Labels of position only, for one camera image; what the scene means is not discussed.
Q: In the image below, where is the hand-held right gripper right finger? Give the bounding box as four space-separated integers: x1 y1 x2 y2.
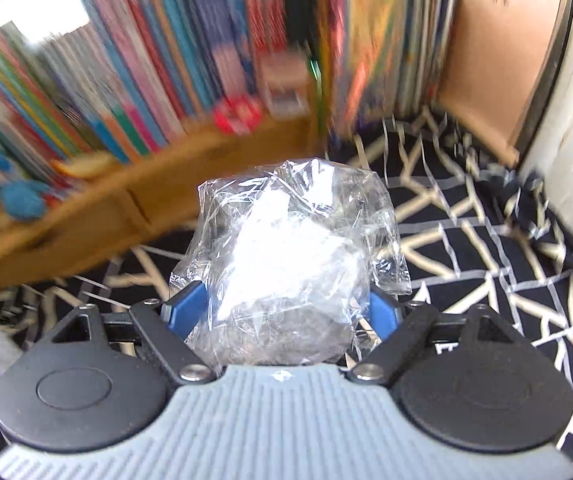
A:
347 287 517 387

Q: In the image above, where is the row of paperback books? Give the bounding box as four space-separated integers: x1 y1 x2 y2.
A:
0 0 317 248

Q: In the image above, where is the clear plastic bag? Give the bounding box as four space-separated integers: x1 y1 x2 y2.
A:
168 157 413 367

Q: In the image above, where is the row of tall picture books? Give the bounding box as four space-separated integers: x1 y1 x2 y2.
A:
311 0 460 133

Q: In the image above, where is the curved orange peel strip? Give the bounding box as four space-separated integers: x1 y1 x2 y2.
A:
51 152 117 179

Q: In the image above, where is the brown paper folder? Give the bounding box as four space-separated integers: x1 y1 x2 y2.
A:
437 0 573 166

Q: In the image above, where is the black patterned blanket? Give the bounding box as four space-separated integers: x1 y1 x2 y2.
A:
0 110 573 466

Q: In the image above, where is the blue yarn ball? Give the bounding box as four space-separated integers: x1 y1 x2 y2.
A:
0 180 50 221

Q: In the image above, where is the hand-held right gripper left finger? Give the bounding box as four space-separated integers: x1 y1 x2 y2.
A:
51 280 217 386

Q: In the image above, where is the wooden shelf with drawers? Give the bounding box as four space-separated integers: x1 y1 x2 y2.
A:
0 115 327 291

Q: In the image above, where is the white jar with label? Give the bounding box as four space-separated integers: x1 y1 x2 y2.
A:
259 52 307 118

